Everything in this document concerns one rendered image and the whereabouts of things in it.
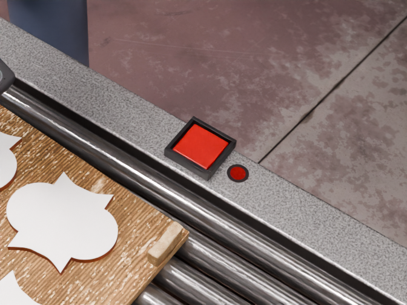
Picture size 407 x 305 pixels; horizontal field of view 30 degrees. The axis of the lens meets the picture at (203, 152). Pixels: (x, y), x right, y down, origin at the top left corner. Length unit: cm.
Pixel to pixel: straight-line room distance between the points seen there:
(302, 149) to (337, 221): 124
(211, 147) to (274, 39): 153
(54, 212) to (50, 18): 71
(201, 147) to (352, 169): 125
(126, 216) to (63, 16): 73
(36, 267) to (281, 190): 35
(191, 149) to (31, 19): 67
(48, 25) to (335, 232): 85
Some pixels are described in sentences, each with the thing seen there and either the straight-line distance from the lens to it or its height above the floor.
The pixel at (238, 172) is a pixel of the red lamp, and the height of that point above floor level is 92.
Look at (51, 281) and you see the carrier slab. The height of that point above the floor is 94.
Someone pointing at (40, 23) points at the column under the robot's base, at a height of 65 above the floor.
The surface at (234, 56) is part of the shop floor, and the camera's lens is 251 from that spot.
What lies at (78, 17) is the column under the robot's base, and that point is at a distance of 168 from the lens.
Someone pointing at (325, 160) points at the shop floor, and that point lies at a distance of 230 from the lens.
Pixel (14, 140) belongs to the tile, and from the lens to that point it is 107.
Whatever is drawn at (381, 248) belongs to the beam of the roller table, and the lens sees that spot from 107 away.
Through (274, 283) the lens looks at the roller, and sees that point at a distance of 100.
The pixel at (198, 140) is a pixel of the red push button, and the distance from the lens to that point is 109.
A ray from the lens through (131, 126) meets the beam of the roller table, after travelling 112.
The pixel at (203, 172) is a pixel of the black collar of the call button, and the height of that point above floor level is 93.
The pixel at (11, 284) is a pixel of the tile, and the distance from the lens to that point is 96.
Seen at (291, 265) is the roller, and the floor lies 92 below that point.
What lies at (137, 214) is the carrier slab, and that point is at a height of 94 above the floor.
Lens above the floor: 180
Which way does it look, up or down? 53 degrees down
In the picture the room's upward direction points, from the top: 9 degrees clockwise
